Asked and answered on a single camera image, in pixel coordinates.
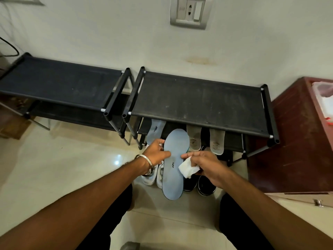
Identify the person's right hand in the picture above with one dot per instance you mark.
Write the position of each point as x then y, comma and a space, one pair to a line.
210, 167

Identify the person's left hand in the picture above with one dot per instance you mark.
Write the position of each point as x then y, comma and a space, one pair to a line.
153, 154

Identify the person's left thumb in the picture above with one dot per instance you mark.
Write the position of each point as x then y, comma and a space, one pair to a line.
163, 154

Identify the person's right thumb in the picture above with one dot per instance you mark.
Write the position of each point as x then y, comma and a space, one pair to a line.
195, 164

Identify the white tissue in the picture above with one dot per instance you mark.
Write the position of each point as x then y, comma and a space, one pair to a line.
186, 169

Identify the blue shoe insole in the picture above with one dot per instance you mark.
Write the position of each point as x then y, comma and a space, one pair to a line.
156, 130
173, 182

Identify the person's left forearm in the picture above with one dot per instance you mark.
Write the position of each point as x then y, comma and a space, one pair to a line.
78, 205

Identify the person's right forearm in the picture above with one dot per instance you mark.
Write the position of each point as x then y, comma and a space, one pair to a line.
260, 213

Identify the black shoe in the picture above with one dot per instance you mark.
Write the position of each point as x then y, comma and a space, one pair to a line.
190, 183
206, 186

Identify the white shoe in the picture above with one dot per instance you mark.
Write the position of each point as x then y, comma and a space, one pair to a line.
159, 178
149, 179

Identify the grey shoe insole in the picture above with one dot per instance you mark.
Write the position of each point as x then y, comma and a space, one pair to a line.
217, 140
194, 135

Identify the black fabric shoe rack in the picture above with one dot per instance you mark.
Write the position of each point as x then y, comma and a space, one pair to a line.
200, 101
59, 80

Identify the person's right leg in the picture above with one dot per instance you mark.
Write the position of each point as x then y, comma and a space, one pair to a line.
239, 226

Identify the person's leg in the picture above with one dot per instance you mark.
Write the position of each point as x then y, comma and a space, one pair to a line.
239, 226
104, 223

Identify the person's left leg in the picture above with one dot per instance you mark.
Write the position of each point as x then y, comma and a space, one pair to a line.
104, 223

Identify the brown wooden cabinet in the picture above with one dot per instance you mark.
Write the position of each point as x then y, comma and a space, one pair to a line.
294, 143

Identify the cream cabinet door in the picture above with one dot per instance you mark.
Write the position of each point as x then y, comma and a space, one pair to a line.
304, 208

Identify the metal latch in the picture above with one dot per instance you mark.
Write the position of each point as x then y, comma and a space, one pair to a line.
318, 203

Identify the clear plastic bag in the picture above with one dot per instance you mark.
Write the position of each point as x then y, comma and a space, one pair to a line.
326, 98

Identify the brown wooden furniture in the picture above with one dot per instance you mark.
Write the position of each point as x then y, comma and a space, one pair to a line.
11, 124

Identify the grey wall switch plate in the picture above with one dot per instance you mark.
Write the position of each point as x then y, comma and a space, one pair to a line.
190, 10

